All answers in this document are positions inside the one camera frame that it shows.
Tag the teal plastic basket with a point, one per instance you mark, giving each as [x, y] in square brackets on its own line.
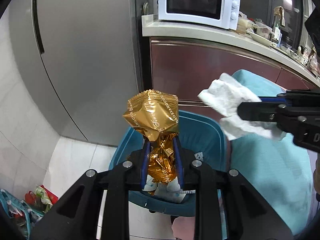
[20, 213]

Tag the white microwave oven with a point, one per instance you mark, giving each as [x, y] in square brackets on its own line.
[216, 13]

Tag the steel kitchen faucet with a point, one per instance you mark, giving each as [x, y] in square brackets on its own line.
[279, 17]

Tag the glass jug with food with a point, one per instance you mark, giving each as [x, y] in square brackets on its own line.
[243, 23]

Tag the gold foil snack wrapper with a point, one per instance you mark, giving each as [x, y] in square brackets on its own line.
[154, 114]

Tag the white stone countertop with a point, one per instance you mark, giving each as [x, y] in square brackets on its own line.
[153, 27]

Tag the person's right hand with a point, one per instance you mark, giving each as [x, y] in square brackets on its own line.
[316, 175]

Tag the blue grey patterned tablecloth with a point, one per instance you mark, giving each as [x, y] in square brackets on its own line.
[279, 170]

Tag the maroon kitchen cabinets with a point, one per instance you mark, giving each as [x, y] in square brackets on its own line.
[184, 67]

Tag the clear plastic food container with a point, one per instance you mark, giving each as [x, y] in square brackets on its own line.
[262, 30]

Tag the red bag on floor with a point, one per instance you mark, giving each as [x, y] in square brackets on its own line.
[41, 199]

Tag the white oval plate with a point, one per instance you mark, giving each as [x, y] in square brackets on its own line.
[260, 39]

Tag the white soap bottle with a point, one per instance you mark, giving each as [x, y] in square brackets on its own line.
[276, 32]

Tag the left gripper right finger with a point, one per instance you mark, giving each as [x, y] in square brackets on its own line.
[226, 198]

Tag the dark kitchen window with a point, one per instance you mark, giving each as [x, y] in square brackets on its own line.
[295, 20]

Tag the grey refrigerator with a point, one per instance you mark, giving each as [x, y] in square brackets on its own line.
[80, 62]

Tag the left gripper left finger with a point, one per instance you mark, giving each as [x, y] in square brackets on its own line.
[76, 213]

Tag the white blue dotted paper cup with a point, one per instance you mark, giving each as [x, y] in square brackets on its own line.
[170, 192]

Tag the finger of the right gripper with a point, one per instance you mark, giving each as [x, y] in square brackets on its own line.
[260, 111]
[272, 99]

